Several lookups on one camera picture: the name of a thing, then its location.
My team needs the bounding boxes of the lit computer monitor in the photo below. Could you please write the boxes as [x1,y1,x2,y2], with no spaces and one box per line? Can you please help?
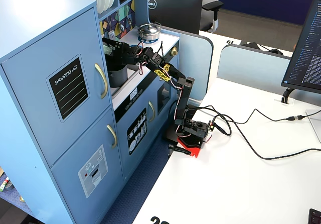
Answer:
[280,0,321,94]

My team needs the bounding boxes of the short gold fridge handle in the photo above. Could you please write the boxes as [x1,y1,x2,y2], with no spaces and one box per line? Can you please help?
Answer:
[107,125,118,149]

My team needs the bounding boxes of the light blue desk divider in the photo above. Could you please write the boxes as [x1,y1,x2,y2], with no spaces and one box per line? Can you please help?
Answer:
[217,44,293,98]
[160,25,214,101]

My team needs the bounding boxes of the black keyboard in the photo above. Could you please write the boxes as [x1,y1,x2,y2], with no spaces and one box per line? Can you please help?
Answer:
[307,208,321,224]

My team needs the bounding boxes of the red black base plate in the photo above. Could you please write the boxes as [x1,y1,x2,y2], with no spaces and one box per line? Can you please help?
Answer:
[177,136,203,158]

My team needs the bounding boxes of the black table clamp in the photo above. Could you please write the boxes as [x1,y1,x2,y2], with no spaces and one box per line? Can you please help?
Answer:
[168,144,192,157]

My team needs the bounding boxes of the steel pot with lid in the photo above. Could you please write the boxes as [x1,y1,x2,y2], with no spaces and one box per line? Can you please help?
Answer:
[137,23,162,42]

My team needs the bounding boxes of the long black power cable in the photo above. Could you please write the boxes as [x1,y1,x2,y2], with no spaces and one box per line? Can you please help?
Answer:
[213,113,321,161]

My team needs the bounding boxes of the black Dell monitor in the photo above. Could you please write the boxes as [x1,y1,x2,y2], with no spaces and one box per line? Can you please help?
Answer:
[147,0,204,36]

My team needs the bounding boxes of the white toy sink basin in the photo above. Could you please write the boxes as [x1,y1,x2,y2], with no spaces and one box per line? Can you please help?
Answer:
[110,67,142,96]

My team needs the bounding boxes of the black cable with connector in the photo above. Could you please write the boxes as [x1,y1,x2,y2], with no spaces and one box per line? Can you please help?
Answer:
[195,105,321,126]

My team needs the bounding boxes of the long gold fridge handle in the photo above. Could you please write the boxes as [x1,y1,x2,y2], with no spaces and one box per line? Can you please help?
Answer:
[94,63,109,99]

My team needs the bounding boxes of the black headphones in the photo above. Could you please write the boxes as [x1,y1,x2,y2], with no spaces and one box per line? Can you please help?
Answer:
[268,47,284,56]

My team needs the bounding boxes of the silver monitor base plate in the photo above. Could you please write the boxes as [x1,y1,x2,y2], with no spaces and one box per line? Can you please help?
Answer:
[305,108,321,144]

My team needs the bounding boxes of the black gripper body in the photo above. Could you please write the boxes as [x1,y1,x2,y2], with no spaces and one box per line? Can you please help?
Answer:
[121,43,141,64]

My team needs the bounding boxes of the black flat mounting board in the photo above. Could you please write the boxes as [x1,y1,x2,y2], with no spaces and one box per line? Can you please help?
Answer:
[162,127,181,142]

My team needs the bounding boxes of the gray pot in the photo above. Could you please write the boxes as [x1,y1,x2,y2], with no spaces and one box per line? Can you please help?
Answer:
[106,64,129,88]

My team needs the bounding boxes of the gold dishwasher door handle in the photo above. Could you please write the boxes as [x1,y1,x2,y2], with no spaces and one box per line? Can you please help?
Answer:
[147,101,156,123]

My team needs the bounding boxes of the black folded desk item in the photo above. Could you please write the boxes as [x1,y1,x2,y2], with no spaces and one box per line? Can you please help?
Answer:
[240,41,262,51]

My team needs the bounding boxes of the blue toy kitchen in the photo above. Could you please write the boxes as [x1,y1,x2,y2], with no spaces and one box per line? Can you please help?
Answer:
[0,0,181,224]

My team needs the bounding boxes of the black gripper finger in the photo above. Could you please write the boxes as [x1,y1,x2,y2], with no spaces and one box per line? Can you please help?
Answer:
[105,52,125,60]
[102,38,124,50]

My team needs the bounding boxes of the black shopping list board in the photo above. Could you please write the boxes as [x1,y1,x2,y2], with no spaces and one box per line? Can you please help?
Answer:
[46,54,89,124]

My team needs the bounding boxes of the green red small box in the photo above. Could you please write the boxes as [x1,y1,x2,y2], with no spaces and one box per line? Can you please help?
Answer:
[0,176,11,192]

